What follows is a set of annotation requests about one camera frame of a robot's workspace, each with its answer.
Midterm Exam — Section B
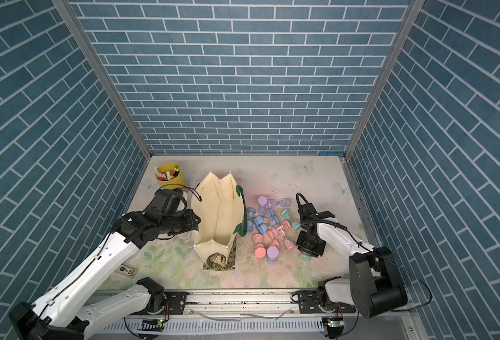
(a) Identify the cream canvas tote bag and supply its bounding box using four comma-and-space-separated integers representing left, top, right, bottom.
190, 172, 248, 271

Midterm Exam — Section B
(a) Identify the blue hourglass right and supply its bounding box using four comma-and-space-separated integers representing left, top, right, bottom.
265, 208, 280, 226

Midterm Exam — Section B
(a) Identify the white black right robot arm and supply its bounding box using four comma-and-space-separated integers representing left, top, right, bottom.
295, 193, 433, 319

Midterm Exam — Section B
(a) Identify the blue hourglass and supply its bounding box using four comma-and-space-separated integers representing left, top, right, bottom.
265, 208, 280, 226
246, 208, 268, 235

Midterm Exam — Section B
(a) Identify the blue hourglass left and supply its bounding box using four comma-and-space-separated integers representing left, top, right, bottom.
246, 208, 268, 235

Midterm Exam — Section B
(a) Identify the teal hourglass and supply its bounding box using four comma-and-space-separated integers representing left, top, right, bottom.
299, 252, 311, 262
280, 209, 301, 231

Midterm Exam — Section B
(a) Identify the yellow cup with markers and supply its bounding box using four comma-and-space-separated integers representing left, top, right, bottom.
154, 162, 186, 189

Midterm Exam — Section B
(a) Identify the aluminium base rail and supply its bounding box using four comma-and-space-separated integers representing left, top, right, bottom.
94, 288, 426, 339

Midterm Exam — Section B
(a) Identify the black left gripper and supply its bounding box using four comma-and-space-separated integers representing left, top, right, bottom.
160, 207, 205, 235

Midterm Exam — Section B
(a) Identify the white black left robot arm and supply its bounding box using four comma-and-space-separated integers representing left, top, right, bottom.
9, 188, 201, 339

